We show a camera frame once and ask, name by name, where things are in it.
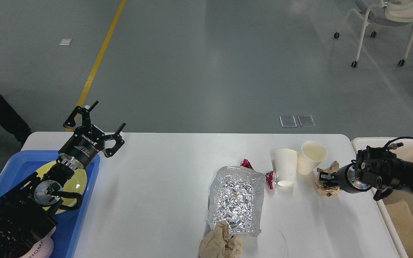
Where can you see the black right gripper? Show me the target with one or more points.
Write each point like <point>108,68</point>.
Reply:
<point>345,178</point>

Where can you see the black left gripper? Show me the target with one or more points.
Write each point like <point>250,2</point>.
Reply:
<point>87,140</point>

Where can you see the small brown paper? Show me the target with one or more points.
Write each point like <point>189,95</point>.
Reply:
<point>330,191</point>

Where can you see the white paper cup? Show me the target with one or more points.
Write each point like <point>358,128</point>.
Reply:
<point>312,154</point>
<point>285,164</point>

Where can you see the yellow plastic plate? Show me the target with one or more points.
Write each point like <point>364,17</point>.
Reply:
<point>77,182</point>

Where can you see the pink ribbed mug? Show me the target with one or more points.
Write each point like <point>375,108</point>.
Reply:
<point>43,248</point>

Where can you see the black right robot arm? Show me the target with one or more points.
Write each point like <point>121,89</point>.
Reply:
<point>373,167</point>

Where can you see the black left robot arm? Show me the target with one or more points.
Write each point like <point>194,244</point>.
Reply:
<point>27,210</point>

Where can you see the red foil wrapper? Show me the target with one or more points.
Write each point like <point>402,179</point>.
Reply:
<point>271,176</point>

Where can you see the blue plastic tray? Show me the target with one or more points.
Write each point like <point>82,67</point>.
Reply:
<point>24,163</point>

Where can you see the large crumpled foil bag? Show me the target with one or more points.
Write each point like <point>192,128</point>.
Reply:
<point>236,197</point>

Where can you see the crumpled brown paper ball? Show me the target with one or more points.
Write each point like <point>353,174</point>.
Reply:
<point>219,244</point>

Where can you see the white rolling chair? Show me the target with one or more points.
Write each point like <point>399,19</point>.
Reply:
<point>382,13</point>

